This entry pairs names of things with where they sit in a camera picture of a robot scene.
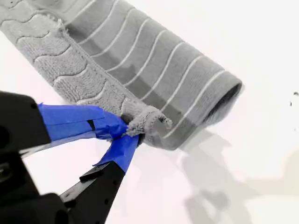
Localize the grey striped towel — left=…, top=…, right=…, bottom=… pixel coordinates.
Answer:
left=0, top=0, right=243, bottom=151

